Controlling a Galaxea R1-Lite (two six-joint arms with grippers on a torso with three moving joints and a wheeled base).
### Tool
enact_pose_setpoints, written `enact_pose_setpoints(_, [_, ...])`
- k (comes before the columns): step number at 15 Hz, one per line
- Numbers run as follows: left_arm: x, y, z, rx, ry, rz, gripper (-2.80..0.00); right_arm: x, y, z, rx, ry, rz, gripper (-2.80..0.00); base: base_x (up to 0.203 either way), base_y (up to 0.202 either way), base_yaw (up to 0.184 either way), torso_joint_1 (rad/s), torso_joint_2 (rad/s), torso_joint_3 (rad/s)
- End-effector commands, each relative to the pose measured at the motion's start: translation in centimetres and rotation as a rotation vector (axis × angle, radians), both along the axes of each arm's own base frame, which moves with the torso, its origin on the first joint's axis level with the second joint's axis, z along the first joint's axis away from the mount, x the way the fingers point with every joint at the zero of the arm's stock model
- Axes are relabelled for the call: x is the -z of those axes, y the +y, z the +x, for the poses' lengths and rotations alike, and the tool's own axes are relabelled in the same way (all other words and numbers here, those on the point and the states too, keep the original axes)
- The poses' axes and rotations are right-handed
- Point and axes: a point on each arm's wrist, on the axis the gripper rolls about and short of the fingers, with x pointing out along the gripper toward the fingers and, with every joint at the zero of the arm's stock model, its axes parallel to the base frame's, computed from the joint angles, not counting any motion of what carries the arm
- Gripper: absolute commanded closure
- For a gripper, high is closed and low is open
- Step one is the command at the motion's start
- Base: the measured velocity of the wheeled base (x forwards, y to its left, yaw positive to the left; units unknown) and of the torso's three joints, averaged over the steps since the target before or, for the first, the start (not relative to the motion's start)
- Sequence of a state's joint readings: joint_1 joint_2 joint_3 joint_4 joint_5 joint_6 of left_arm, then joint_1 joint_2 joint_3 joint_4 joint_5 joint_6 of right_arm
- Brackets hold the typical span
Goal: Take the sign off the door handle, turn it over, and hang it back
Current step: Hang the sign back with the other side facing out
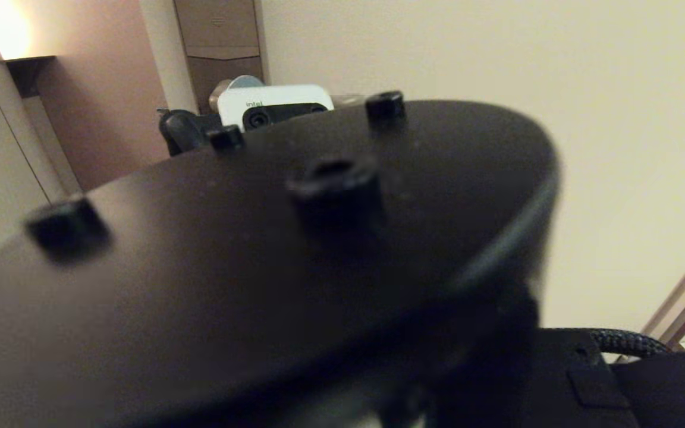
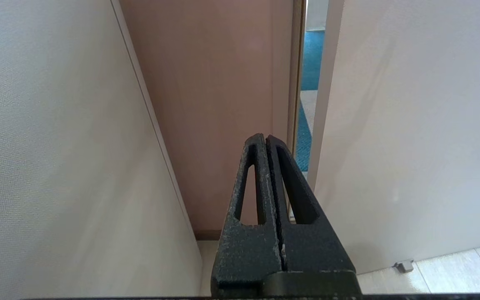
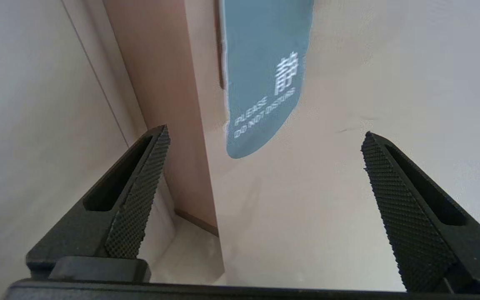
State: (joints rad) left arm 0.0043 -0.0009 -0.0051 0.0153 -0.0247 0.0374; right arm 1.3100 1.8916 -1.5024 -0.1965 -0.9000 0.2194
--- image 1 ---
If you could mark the blue do-not-disturb door hanger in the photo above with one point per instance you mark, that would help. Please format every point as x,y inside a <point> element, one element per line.
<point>248,81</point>

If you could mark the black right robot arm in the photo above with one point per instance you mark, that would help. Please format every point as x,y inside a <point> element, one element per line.
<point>259,285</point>

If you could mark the brown metal lock plate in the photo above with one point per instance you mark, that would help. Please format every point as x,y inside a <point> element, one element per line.
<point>217,30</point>

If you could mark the cream white door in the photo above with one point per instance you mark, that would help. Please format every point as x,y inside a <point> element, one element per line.
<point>616,89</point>

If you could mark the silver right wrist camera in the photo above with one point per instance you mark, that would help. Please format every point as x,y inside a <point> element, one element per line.
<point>271,101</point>

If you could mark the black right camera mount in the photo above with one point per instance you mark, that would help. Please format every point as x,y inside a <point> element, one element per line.
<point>188,131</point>

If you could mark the glowing wall lamp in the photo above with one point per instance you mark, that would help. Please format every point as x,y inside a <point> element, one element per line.
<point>24,74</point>

